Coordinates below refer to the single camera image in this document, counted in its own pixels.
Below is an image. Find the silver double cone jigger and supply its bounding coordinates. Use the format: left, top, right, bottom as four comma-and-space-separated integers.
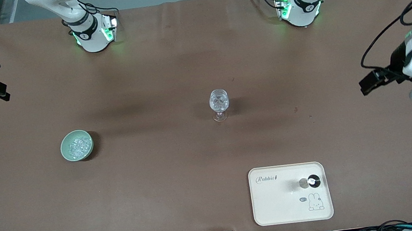
298, 174, 322, 190

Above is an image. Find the clear ice cube pile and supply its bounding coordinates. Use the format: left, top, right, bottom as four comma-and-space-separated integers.
209, 92, 229, 109
66, 136, 93, 159

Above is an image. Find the clear stemmed wine glass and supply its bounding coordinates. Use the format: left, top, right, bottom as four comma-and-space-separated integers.
208, 88, 232, 123

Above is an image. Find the pale green bowl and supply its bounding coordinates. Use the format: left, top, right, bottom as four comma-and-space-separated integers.
59, 129, 96, 163

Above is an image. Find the white rabbit print tray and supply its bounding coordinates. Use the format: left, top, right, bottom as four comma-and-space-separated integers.
247, 160, 335, 228

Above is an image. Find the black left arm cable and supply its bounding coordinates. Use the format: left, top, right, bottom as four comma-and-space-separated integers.
354, 0, 412, 72

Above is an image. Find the black right base cable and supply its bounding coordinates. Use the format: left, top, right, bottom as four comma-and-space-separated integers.
69, 0, 119, 19

